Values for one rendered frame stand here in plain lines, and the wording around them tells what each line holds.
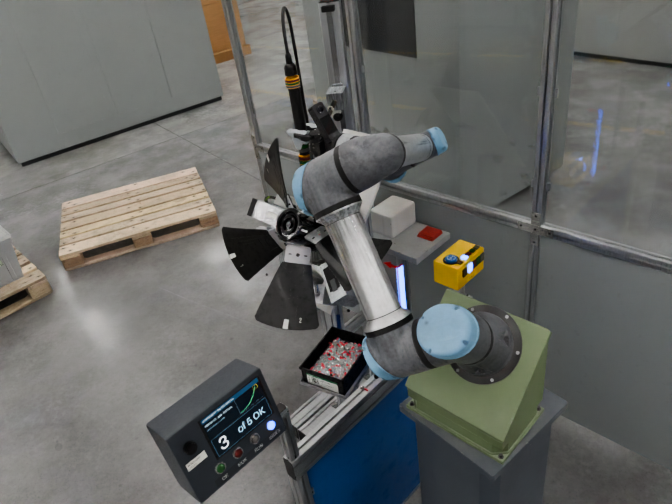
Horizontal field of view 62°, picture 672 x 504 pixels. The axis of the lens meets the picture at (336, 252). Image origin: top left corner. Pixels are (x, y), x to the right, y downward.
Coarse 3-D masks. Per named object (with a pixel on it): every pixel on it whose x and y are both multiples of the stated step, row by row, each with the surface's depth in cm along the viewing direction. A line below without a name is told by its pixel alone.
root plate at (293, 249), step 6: (288, 246) 196; (294, 246) 196; (300, 246) 197; (288, 252) 196; (294, 252) 196; (300, 252) 197; (306, 252) 197; (288, 258) 196; (294, 258) 196; (300, 258) 197; (306, 258) 197; (306, 264) 197
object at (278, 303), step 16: (288, 272) 194; (304, 272) 195; (272, 288) 194; (288, 288) 194; (304, 288) 195; (272, 304) 194; (288, 304) 193; (304, 304) 193; (272, 320) 193; (304, 320) 192
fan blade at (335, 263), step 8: (320, 240) 187; (328, 240) 188; (376, 240) 184; (384, 240) 183; (320, 248) 185; (328, 248) 185; (376, 248) 181; (384, 248) 180; (328, 256) 183; (336, 256) 182; (328, 264) 181; (336, 264) 180; (336, 272) 178; (344, 272) 178; (344, 280) 176; (344, 288) 175; (352, 288) 175
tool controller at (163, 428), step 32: (224, 384) 130; (256, 384) 131; (160, 416) 126; (192, 416) 122; (224, 416) 126; (256, 416) 132; (160, 448) 126; (192, 448) 120; (256, 448) 132; (192, 480) 122; (224, 480) 127
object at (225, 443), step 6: (222, 432) 126; (228, 432) 127; (216, 438) 125; (222, 438) 126; (228, 438) 127; (216, 444) 125; (222, 444) 126; (228, 444) 127; (234, 444) 128; (216, 450) 125; (222, 450) 126
